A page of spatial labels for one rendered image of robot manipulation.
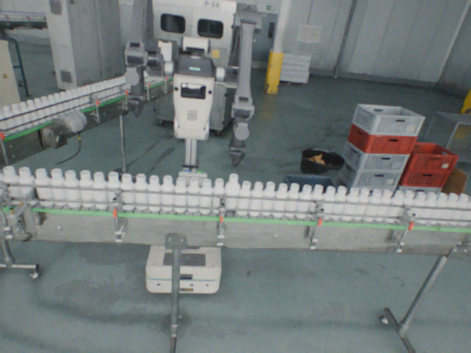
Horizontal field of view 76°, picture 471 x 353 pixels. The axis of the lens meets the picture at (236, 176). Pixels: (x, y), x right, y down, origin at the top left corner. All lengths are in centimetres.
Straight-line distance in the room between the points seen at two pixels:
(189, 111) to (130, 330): 143
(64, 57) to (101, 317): 567
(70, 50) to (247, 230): 607
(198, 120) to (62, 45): 552
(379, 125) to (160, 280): 263
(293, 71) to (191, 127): 908
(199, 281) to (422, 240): 141
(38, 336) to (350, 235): 191
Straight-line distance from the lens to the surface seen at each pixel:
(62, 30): 710
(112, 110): 317
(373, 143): 362
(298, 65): 1080
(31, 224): 154
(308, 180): 207
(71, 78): 717
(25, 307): 255
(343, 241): 165
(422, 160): 418
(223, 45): 484
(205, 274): 220
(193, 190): 136
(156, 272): 221
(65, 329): 235
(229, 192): 136
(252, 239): 150
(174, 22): 508
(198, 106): 181
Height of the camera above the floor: 183
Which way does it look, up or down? 28 degrees down
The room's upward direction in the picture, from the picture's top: 7 degrees clockwise
